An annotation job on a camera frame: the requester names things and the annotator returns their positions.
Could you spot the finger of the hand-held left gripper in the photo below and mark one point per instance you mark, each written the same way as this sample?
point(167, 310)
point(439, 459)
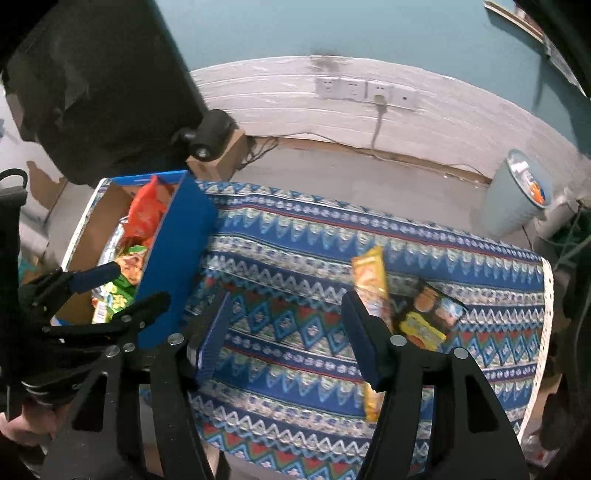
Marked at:
point(138, 307)
point(94, 278)

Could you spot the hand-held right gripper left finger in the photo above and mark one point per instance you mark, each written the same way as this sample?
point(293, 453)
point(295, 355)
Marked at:
point(214, 341)

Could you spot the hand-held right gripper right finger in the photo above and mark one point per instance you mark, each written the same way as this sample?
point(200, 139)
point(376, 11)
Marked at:
point(367, 341)

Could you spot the green snack packet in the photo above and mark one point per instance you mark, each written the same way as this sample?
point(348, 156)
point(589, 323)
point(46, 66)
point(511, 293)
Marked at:
point(113, 300)

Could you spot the orange fries snack packet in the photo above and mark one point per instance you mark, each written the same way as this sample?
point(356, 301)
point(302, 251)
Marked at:
point(131, 268)

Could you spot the black snack packet yellow label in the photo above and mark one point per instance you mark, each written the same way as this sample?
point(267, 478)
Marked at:
point(427, 318)

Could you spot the yellow cracker snack packet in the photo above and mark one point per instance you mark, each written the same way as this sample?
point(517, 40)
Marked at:
point(371, 272)

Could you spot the blue cardboard box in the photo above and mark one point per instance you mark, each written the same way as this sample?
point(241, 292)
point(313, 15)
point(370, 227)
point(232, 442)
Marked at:
point(180, 240)

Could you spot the red snack packet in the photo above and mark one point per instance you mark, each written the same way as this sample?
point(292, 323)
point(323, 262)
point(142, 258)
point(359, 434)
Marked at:
point(147, 207)

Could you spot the person's left hand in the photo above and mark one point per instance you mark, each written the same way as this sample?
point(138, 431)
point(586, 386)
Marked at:
point(27, 425)

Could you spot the blue patterned tablecloth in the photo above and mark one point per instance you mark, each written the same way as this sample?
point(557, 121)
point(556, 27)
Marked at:
point(286, 277)

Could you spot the small brown cardboard box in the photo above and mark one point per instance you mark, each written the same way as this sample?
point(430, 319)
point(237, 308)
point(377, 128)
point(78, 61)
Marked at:
point(226, 157)

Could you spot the black webcam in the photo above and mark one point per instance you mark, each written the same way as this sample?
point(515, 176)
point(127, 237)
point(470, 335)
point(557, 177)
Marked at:
point(210, 134)

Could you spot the black monitor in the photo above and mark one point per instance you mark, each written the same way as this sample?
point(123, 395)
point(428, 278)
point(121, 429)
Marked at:
point(101, 83)

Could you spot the grey trash bin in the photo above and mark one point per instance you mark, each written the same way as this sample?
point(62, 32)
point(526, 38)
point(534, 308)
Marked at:
point(512, 194)

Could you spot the grey pipe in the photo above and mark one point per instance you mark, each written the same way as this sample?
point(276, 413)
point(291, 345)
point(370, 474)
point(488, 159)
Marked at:
point(558, 214)

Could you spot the wooden framed panel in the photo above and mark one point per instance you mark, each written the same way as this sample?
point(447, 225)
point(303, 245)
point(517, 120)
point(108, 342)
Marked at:
point(521, 21)

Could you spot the white wall socket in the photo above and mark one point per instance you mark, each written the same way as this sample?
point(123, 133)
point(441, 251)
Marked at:
point(379, 87)
point(329, 87)
point(354, 89)
point(405, 98)

